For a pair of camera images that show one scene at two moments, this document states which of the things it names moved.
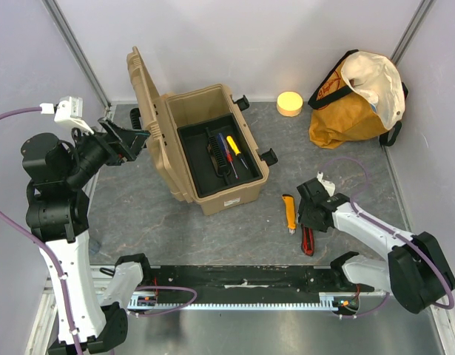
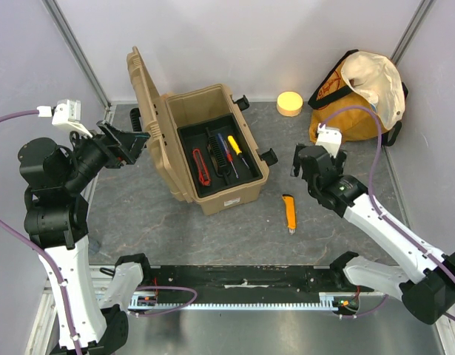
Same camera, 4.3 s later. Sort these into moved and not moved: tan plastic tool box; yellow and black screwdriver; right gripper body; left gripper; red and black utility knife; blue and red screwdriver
Moved: red and black utility knife; right gripper body
Not moved: tan plastic tool box; blue and red screwdriver; left gripper; yellow and black screwdriver
